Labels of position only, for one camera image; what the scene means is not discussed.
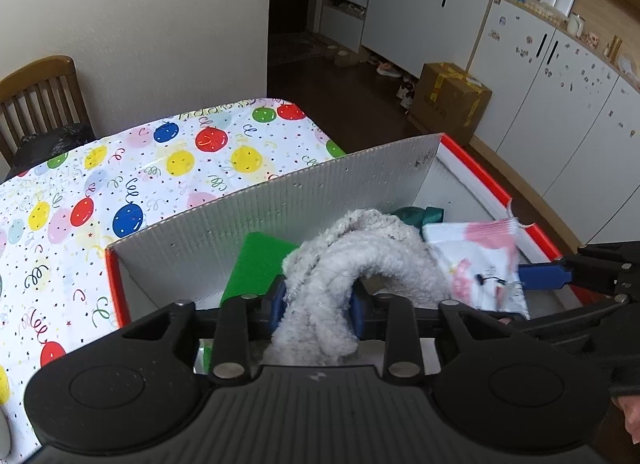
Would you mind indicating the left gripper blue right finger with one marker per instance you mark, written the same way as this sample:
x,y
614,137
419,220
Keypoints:
x,y
390,319

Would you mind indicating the brown cardboard box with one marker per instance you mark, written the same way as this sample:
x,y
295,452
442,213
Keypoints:
x,y
448,100

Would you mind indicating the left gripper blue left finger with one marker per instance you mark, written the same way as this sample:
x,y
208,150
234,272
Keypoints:
x,y
237,324

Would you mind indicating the green ribbon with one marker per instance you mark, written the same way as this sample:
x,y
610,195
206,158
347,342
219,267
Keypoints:
x,y
418,217

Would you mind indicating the brown wooden chair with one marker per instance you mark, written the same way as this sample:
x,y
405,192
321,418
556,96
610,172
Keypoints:
x,y
38,98

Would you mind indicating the person's right hand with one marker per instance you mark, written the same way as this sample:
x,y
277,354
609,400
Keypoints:
x,y
630,406

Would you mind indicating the red white storage box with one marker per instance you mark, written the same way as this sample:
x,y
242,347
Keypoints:
x,y
191,255

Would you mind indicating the black bag on chair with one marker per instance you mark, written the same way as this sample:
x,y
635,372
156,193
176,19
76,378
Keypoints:
x,y
38,148

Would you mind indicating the balloon pattern tablecloth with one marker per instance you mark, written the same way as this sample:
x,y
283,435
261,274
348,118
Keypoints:
x,y
58,219

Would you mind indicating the white wall cabinets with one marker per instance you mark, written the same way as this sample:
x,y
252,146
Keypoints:
x,y
561,124

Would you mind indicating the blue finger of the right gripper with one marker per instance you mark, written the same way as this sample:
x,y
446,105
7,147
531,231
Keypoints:
x,y
550,276

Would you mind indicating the green cloth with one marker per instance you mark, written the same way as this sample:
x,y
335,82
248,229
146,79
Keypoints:
x,y
259,262

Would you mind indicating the white fluffy towel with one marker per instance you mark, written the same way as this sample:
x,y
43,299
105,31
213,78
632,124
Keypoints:
x,y
320,274

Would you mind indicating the white pink patterned bag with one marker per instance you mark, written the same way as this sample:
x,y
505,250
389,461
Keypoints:
x,y
480,263

